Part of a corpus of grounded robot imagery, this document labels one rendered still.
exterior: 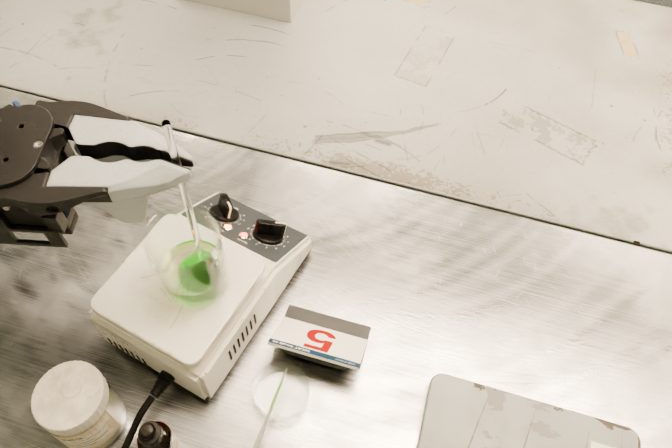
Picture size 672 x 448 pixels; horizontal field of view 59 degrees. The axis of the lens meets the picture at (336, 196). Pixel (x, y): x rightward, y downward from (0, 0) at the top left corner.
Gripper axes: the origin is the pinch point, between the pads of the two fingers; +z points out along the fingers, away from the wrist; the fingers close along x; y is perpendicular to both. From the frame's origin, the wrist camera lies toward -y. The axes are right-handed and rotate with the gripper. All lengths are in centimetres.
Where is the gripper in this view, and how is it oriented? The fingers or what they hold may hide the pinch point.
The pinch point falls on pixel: (172, 159)
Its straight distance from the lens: 43.4
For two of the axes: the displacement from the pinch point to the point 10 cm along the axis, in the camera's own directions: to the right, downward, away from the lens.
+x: -0.5, 8.2, -5.7
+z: 10.0, 0.6, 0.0
